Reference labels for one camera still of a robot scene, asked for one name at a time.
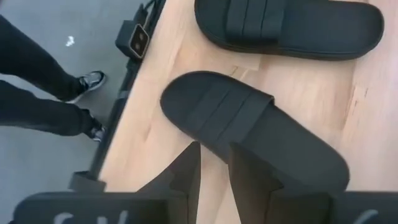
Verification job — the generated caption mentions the person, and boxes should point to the person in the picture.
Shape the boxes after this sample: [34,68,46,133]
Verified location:
[0,14,106,143]

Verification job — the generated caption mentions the black table-level camera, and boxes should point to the black table-level camera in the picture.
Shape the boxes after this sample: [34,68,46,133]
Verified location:
[114,19,150,60]

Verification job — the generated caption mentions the person's shoe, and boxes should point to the person's shoe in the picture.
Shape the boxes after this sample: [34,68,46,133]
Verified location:
[67,70,106,103]
[88,116,106,143]

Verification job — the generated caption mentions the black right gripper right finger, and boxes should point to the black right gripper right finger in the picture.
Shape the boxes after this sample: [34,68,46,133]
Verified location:
[228,142,335,224]

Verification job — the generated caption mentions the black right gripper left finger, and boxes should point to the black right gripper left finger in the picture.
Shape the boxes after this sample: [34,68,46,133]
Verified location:
[136,141,202,224]

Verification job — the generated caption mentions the black rubber slide sandal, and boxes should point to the black rubber slide sandal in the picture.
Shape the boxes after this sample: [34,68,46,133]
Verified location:
[194,0,385,62]
[159,70,351,195]

